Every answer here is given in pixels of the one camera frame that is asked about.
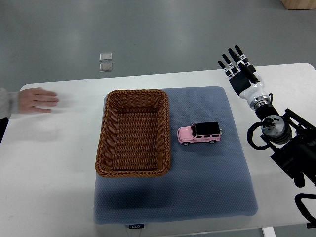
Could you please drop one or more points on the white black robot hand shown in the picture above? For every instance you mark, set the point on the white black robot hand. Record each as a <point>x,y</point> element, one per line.
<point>247,83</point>

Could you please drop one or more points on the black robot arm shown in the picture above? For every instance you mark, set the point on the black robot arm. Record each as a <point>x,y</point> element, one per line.
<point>292,139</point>

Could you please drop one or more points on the grey sleeved forearm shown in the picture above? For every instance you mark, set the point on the grey sleeved forearm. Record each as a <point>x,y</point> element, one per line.
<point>9,103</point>

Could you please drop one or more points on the pink toy car black roof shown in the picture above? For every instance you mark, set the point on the pink toy car black roof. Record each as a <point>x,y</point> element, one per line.
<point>204,132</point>

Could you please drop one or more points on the brown wicker basket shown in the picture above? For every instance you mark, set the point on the brown wicker basket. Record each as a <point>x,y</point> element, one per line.
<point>135,135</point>

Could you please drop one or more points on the person's bare hand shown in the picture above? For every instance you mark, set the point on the person's bare hand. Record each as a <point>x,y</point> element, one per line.
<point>37,100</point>

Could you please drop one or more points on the wooden box corner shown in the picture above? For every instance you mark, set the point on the wooden box corner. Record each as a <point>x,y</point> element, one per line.
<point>299,4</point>

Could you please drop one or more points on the blue grey cushion mat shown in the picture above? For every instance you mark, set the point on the blue grey cushion mat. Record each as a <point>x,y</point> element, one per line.
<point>204,181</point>

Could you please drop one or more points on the upper metal floor plate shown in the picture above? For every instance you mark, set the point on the upper metal floor plate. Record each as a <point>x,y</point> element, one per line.
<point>105,56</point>

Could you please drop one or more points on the white table leg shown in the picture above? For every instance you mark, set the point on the white table leg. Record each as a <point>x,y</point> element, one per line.
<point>268,232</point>

